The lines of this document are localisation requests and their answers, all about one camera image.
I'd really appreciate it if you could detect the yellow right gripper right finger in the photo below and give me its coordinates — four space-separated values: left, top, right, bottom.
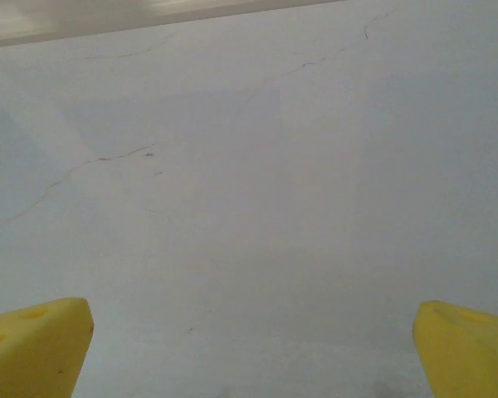
412 300 498 398

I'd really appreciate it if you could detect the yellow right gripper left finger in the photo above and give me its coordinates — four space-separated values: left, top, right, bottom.
0 296 95 398

